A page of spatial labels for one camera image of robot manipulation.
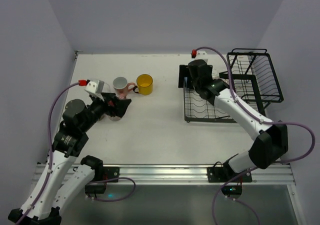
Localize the pink smiley face mug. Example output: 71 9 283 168
108 104 122 121

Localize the white ceramic cup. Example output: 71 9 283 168
211 69 220 79

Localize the salmon polka dot mug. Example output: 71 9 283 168
112 76 136 99

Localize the yellow ceramic mug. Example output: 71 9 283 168
133 74 153 96

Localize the clear faceted glass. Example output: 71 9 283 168
102 83 111 93

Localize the small speckled glass cup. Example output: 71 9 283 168
98 115 105 122

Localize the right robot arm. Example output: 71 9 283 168
178 59 289 179

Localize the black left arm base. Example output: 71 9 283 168
80 155 120 198

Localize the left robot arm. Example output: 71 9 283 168
8 92 132 225

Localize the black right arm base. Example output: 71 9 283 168
206 161 253 199

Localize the black two-tier dish rack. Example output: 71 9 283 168
183 47 285 124

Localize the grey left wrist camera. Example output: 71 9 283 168
78 79 105 101

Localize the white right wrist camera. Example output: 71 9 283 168
191 49 209 63

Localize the aluminium mounting rail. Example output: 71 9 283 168
103 164 295 185

